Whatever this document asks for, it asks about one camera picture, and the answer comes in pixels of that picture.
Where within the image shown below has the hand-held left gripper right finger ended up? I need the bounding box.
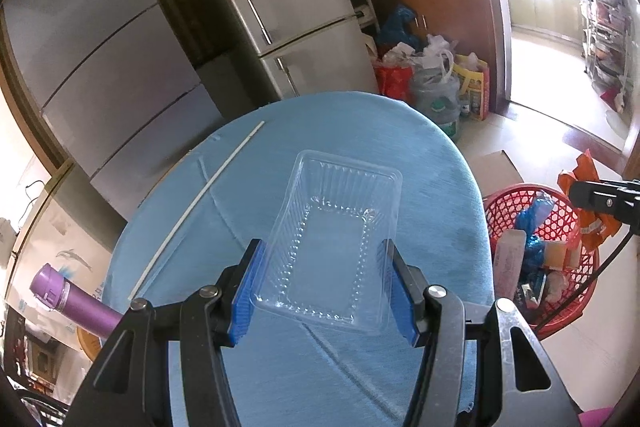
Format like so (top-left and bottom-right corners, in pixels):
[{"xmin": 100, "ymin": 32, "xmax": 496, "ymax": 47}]
[{"xmin": 382, "ymin": 238, "xmax": 583, "ymax": 427}]

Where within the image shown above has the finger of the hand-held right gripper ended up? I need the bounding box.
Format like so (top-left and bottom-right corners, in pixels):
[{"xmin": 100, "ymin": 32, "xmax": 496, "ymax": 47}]
[{"xmin": 569, "ymin": 178, "xmax": 640, "ymax": 237}]

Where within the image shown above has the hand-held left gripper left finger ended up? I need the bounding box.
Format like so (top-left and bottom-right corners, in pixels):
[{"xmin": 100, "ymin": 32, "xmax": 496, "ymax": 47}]
[{"xmin": 70, "ymin": 238, "xmax": 267, "ymax": 427}]

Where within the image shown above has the orange snack wrapper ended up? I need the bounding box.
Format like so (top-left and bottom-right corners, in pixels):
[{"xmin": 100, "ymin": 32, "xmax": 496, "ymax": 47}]
[{"xmin": 557, "ymin": 149, "xmax": 618, "ymax": 253}]

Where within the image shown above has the blue plastic bag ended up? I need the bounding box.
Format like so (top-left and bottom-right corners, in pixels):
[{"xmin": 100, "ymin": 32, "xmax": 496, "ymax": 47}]
[
  {"xmin": 514, "ymin": 191, "xmax": 556, "ymax": 273},
  {"xmin": 377, "ymin": 4, "xmax": 427, "ymax": 52}
]

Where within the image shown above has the clear plastic tray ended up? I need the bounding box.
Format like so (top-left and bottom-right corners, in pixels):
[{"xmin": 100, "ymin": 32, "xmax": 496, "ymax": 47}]
[{"xmin": 250, "ymin": 149, "xmax": 403, "ymax": 335}]

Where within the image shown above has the red plastic basket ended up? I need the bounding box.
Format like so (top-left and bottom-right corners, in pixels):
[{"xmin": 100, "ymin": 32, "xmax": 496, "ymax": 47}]
[{"xmin": 482, "ymin": 184, "xmax": 601, "ymax": 342}]

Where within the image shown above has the white tissue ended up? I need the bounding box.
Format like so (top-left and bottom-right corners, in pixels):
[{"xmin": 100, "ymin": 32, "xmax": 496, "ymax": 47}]
[{"xmin": 545, "ymin": 272, "xmax": 567, "ymax": 304}]

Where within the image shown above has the white cardboard box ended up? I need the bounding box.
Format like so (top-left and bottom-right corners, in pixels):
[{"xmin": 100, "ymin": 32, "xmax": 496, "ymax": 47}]
[{"xmin": 492, "ymin": 229, "xmax": 528, "ymax": 308}]

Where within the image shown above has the long white stick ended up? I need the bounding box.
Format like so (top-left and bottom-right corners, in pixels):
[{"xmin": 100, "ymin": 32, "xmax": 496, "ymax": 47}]
[{"xmin": 127, "ymin": 121, "xmax": 266, "ymax": 300}]

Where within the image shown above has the flat cardboard piece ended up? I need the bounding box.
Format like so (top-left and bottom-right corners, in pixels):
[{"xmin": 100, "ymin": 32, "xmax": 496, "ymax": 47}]
[{"xmin": 470, "ymin": 150, "xmax": 526, "ymax": 204}]

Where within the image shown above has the blue tablecloth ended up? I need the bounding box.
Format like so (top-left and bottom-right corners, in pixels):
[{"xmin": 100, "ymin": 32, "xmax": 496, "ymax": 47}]
[{"xmin": 107, "ymin": 91, "xmax": 496, "ymax": 427}]

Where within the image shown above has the metal storage rack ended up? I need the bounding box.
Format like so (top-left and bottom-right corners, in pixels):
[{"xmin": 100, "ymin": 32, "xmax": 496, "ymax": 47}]
[{"xmin": 580, "ymin": 0, "xmax": 633, "ymax": 114}]

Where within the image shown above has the round wooden basin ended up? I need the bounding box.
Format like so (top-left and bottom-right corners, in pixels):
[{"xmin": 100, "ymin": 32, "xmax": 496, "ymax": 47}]
[{"xmin": 77, "ymin": 327, "xmax": 109, "ymax": 361}]

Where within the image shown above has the yellow shopping bag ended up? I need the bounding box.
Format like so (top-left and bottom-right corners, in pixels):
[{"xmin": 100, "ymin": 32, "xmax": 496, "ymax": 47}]
[{"xmin": 452, "ymin": 54, "xmax": 492, "ymax": 122}]

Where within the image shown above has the purple thermos bottle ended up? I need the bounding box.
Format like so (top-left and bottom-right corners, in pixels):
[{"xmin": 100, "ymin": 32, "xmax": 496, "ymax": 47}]
[{"xmin": 30, "ymin": 263, "xmax": 126, "ymax": 340}]

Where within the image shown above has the red bag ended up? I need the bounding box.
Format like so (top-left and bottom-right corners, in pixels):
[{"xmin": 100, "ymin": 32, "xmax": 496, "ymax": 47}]
[{"xmin": 372, "ymin": 57, "xmax": 416, "ymax": 100}]

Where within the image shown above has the person's magenta clothing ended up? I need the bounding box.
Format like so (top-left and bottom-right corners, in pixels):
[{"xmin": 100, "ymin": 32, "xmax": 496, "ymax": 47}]
[{"xmin": 575, "ymin": 404, "xmax": 632, "ymax": 427}]

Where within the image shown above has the white plastic bag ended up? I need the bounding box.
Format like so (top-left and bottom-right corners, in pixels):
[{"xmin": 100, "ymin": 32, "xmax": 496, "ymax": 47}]
[{"xmin": 415, "ymin": 34, "xmax": 457, "ymax": 80}]

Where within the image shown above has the wooden cabinet with shelves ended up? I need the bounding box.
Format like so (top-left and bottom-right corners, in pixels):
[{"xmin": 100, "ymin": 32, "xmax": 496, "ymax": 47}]
[{"xmin": 305, "ymin": 0, "xmax": 512, "ymax": 114}]

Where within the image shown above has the grey three-door refrigerator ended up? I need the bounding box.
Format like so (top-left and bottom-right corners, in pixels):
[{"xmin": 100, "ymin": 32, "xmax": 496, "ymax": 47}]
[{"xmin": 0, "ymin": 0, "xmax": 226, "ymax": 223}]

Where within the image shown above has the small white rack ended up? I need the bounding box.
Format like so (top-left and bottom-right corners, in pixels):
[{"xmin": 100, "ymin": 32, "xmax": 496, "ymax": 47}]
[{"xmin": 347, "ymin": 0, "xmax": 379, "ymax": 31}]

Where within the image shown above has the silver two-door refrigerator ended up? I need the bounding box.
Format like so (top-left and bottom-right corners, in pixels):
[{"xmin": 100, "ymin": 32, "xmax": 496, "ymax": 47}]
[{"xmin": 182, "ymin": 0, "xmax": 381, "ymax": 102}]

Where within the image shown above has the black cable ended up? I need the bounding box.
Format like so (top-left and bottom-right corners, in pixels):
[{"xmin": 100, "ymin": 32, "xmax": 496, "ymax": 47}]
[{"xmin": 537, "ymin": 229, "xmax": 638, "ymax": 330}]

